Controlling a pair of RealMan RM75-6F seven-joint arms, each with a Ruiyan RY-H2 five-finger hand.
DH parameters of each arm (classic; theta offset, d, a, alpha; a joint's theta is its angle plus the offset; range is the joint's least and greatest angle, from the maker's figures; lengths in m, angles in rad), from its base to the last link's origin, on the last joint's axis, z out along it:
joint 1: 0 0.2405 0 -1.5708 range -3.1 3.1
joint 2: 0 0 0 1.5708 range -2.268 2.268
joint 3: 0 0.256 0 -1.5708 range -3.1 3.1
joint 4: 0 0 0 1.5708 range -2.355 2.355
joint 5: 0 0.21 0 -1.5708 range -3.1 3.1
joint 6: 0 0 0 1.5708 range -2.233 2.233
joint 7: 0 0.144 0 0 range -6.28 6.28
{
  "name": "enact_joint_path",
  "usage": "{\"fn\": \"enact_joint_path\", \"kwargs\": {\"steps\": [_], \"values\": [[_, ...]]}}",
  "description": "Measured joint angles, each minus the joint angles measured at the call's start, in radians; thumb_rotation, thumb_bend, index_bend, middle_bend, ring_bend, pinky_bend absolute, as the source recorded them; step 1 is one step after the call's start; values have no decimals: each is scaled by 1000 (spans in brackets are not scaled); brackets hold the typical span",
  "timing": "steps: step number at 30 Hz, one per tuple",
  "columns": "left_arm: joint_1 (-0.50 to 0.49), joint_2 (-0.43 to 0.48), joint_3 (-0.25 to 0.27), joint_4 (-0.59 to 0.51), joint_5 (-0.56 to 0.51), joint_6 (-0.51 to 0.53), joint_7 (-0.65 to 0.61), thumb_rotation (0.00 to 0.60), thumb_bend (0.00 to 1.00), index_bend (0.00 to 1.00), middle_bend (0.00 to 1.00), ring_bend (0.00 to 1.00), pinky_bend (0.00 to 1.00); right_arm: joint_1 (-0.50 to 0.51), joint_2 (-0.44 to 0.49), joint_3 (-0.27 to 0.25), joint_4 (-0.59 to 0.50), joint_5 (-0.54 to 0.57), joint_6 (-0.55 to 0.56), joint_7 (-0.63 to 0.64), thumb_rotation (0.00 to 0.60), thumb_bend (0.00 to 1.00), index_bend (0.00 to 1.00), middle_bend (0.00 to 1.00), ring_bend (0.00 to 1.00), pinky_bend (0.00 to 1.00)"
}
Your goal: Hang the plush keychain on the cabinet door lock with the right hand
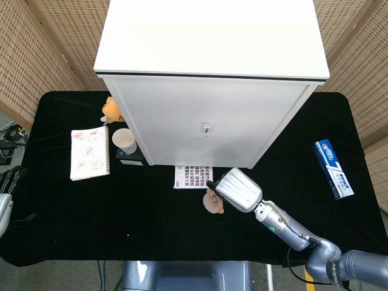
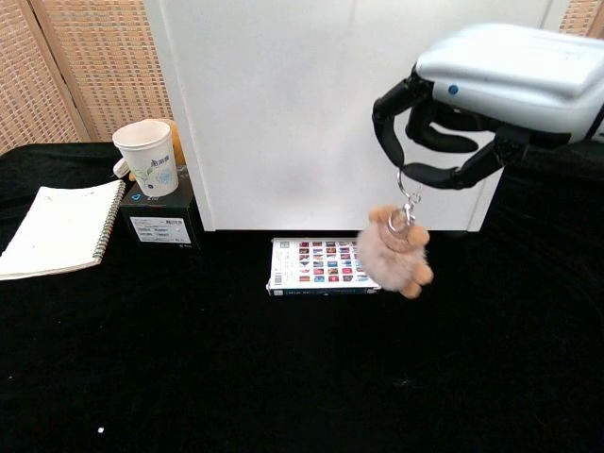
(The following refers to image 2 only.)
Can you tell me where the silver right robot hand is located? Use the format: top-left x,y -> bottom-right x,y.
371,23 -> 604,191

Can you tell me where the beige plush keychain toy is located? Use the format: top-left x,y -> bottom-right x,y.
356,169 -> 434,299

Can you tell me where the woven folding screen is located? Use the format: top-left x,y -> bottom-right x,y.
559,0 -> 604,39
0,0 -> 176,155

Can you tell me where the white upright board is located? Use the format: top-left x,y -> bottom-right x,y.
143,0 -> 562,239

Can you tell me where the flat box with colourful squares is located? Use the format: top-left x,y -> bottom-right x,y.
266,237 -> 383,297

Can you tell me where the white printed paper cup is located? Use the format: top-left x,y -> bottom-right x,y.
111,119 -> 181,198

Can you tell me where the small black box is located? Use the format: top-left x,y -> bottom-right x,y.
119,164 -> 202,250

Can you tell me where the black tablecloth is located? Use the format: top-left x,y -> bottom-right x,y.
0,131 -> 604,453

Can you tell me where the white spiral notebook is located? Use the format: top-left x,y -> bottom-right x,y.
0,178 -> 127,282

